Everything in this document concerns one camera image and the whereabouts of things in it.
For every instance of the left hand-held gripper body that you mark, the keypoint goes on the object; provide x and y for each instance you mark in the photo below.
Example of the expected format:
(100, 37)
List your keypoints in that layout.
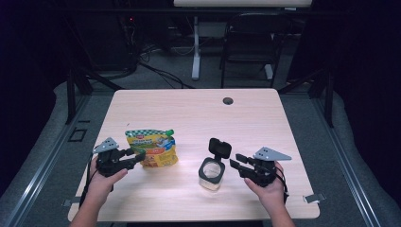
(110, 164)

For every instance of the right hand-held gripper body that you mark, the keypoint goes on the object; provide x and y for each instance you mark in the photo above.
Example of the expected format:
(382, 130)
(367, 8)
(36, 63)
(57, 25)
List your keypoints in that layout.
(263, 173)

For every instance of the yellow spouted pouch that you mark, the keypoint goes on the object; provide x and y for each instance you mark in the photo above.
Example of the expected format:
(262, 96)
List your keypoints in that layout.
(157, 148)

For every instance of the person's left hand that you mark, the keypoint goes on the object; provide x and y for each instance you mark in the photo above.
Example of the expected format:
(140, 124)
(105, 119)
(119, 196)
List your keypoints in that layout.
(102, 186)

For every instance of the person's right hand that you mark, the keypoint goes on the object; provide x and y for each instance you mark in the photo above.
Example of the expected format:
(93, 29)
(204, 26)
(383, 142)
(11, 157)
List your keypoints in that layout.
(272, 195)

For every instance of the grey tape piece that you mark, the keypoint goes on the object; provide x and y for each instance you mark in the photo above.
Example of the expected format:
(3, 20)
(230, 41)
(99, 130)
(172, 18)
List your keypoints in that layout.
(315, 198)
(67, 202)

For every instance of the black metal stand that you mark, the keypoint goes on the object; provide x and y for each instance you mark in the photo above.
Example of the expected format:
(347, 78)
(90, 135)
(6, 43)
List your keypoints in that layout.
(329, 101)
(71, 97)

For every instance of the white desk leg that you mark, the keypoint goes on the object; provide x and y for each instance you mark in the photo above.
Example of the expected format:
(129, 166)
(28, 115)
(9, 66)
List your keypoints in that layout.
(196, 56)

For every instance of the black folding chair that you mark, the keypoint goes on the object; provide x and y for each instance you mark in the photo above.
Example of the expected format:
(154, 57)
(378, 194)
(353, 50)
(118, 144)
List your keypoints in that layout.
(252, 41)

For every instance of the black crossbar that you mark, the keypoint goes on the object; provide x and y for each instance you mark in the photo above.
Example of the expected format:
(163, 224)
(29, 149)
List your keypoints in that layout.
(126, 11)

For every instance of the white desk top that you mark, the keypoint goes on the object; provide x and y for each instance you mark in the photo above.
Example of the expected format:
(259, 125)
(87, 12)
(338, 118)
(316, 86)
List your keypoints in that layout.
(242, 3)

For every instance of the aluminium floor rail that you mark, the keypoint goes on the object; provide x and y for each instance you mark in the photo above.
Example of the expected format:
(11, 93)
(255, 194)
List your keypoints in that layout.
(346, 167)
(41, 170)

